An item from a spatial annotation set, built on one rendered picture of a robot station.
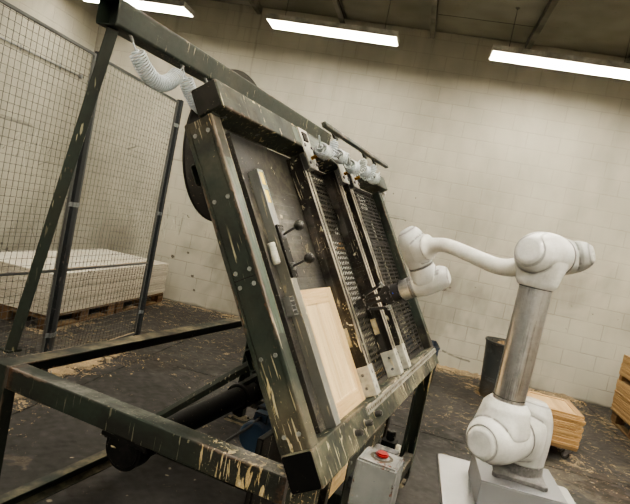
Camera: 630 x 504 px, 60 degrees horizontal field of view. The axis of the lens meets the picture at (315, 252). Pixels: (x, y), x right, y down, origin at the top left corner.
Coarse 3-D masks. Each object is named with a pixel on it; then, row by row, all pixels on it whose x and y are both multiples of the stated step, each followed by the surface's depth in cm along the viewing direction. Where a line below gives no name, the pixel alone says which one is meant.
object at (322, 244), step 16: (304, 144) 237; (336, 144) 237; (288, 160) 242; (304, 160) 239; (304, 176) 239; (304, 192) 239; (304, 208) 239; (320, 208) 240; (320, 224) 236; (320, 240) 236; (320, 256) 235; (336, 256) 238; (336, 272) 233; (336, 288) 233; (336, 304) 232; (352, 304) 236; (352, 320) 230; (352, 336) 230; (352, 352) 229; (368, 368) 227; (368, 384) 226
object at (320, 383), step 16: (256, 176) 199; (256, 192) 199; (272, 208) 200; (272, 224) 197; (272, 240) 197; (288, 272) 194; (288, 288) 194; (304, 320) 192; (304, 336) 191; (304, 352) 191; (320, 368) 191; (320, 384) 189; (320, 400) 189; (336, 416) 189
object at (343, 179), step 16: (336, 176) 282; (336, 192) 282; (336, 208) 281; (352, 224) 279; (352, 240) 278; (352, 256) 278; (368, 272) 276; (368, 288) 274; (384, 320) 273; (384, 336) 271; (384, 352) 271; (400, 368) 269
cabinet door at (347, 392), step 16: (320, 288) 223; (304, 304) 202; (320, 304) 218; (320, 320) 212; (336, 320) 227; (320, 336) 207; (336, 336) 222; (320, 352) 202; (336, 352) 216; (336, 368) 210; (352, 368) 225; (336, 384) 205; (352, 384) 220; (336, 400) 200; (352, 400) 213
